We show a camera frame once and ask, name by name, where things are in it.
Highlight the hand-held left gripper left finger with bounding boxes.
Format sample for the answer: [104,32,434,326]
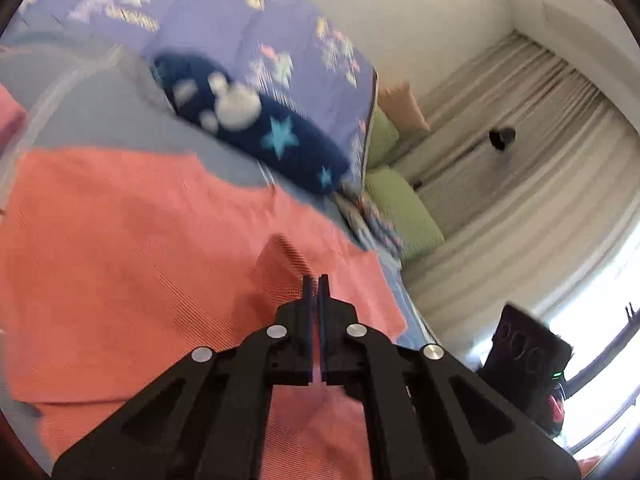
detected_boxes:
[52,275,317,480]

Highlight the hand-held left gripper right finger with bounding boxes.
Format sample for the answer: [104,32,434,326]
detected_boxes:
[319,274,582,480]

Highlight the coral knit garment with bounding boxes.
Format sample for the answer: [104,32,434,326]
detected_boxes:
[0,147,407,480]

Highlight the window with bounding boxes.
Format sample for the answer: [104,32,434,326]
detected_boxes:
[542,240,640,461]

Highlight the floral print cloth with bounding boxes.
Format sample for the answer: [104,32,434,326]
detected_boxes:
[332,192,402,257]

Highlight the green pillow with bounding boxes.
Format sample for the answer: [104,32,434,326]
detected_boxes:
[364,166,446,261]
[366,107,401,171]

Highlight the beige striped curtain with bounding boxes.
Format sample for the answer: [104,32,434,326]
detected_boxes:
[395,30,640,376]

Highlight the navy star fleece blanket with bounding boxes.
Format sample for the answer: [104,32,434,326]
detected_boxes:
[151,51,351,196]

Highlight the peach pillow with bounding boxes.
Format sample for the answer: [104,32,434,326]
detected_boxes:
[377,82,432,134]

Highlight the black floor lamp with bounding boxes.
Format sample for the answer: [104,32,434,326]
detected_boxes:
[414,126,517,188]

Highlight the grey striped bed sheet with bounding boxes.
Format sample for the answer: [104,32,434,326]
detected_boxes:
[0,10,436,466]

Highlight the purple tree print duvet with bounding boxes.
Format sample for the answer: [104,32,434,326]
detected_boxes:
[15,0,379,197]

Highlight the folded coral cloth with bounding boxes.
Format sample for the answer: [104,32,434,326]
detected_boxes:
[0,84,27,147]

